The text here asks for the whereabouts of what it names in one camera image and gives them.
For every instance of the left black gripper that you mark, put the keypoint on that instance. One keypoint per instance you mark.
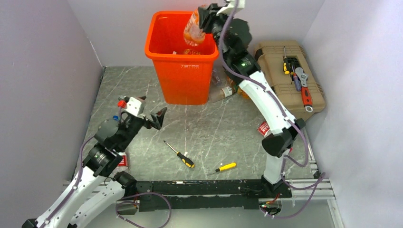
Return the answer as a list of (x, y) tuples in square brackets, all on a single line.
[(157, 118)]

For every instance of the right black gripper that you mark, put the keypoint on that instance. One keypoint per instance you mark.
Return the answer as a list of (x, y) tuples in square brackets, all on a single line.
[(207, 16)]

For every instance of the orange label bottle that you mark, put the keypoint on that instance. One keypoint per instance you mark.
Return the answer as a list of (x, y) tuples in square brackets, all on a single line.
[(192, 34)]

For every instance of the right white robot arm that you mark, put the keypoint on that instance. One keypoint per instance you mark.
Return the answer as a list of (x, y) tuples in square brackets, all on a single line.
[(232, 37)]

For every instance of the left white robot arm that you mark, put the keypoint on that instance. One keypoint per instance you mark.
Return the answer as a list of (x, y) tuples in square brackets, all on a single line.
[(97, 184)]

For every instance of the orange plastic bin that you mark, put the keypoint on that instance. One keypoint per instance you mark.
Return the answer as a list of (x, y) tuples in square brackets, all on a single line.
[(184, 79)]

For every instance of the crushed clear bottle behind bin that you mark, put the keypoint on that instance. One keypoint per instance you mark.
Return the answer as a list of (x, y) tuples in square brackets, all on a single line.
[(215, 79)]

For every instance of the red label water bottle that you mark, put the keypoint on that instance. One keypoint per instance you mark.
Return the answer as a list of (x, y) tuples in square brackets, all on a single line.
[(124, 163)]

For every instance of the black yellow screwdriver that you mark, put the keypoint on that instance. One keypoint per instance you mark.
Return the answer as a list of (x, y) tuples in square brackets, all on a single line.
[(187, 161)]

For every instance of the white label clear bottle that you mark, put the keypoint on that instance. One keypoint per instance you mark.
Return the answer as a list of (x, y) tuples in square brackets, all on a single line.
[(222, 93)]

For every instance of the tan plastic toolbox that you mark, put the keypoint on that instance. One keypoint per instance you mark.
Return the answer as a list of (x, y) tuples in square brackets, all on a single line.
[(269, 55)]

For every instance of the orange bottle blue cap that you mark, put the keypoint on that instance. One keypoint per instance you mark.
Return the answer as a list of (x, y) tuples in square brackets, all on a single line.
[(232, 83)]

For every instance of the small orange juice bottle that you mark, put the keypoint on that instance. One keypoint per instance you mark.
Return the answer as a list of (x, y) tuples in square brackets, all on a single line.
[(242, 94)]

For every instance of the yellow screwdriver on toolbox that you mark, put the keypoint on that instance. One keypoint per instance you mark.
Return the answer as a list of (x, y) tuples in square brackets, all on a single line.
[(286, 67)]

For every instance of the small yellow screwdriver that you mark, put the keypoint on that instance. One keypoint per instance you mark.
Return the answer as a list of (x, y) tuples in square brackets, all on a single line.
[(224, 168)]

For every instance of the blue red screwdriver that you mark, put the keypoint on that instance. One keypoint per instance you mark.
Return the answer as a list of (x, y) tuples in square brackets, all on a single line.
[(296, 80)]

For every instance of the orange adjustable wrench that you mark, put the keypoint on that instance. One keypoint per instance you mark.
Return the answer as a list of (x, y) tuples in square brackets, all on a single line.
[(305, 94)]

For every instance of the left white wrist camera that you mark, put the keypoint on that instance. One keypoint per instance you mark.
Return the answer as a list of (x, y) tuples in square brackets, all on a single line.
[(131, 105)]

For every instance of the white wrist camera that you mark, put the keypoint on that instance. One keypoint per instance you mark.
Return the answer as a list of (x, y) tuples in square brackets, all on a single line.
[(131, 105), (231, 7)]

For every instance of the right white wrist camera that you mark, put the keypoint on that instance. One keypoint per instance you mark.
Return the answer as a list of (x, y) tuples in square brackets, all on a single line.
[(231, 7)]

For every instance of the black base frame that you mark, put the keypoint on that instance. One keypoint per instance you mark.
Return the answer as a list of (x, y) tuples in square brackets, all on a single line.
[(198, 194)]

